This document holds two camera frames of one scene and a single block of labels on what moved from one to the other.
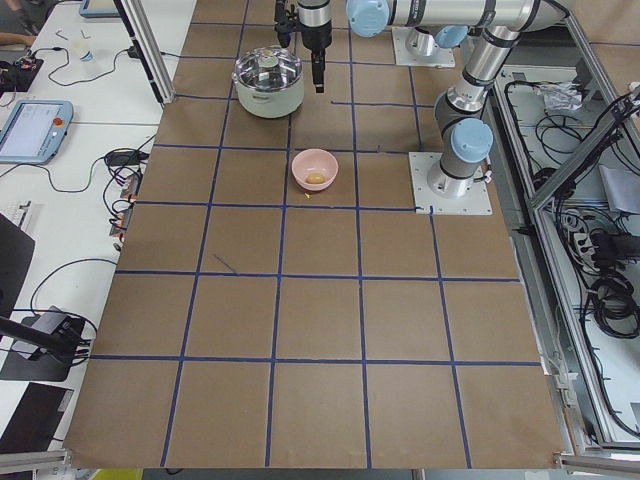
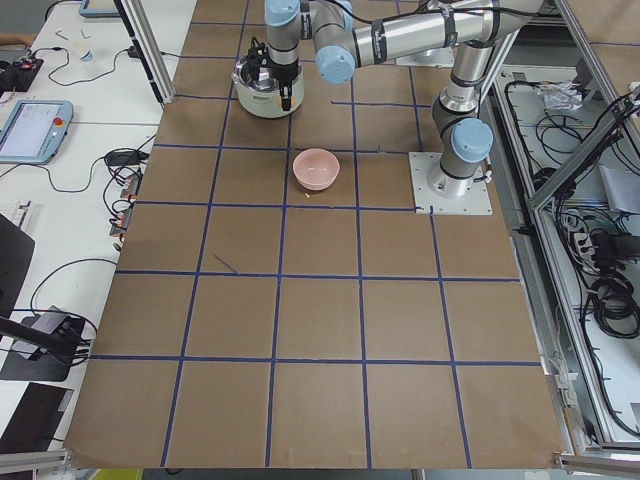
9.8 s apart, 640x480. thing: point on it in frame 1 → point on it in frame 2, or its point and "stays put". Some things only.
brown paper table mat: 277,305 stays put
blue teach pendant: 34,130 stays put
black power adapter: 125,158 stays put
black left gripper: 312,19 → 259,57
